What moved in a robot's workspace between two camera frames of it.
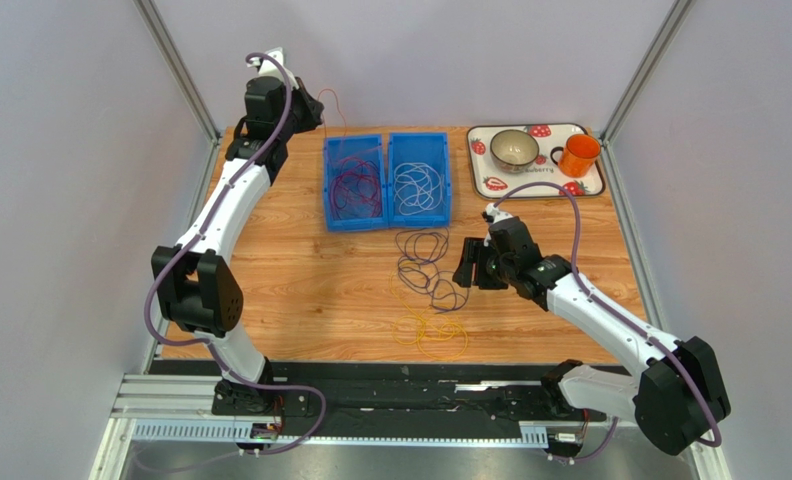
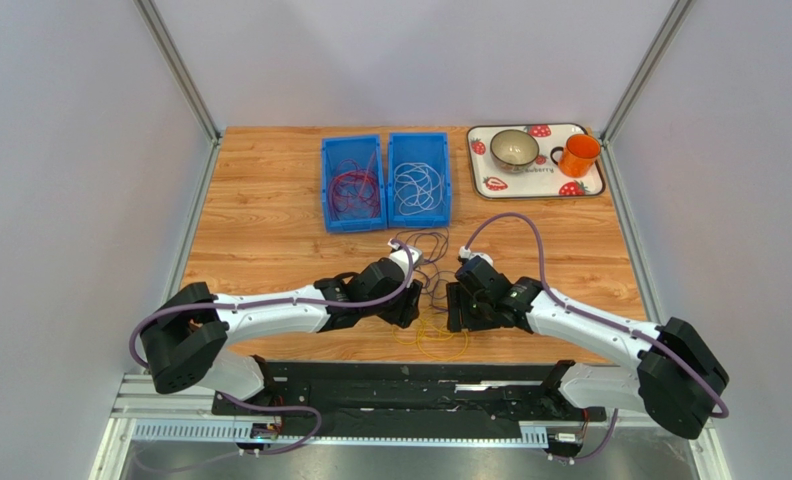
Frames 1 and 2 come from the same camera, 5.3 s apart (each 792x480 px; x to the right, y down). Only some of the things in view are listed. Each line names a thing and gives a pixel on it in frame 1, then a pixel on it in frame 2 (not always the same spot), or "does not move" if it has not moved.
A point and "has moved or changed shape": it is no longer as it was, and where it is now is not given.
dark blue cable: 419,273 does not move
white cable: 418,187 does not move
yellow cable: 437,337 does not move
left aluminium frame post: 178,66 does not move
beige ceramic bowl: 513,151 does not move
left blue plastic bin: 356,183 does not move
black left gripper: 311,109 to 408,308
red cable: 356,186 has moved or changed shape
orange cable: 340,108 has moved or changed shape
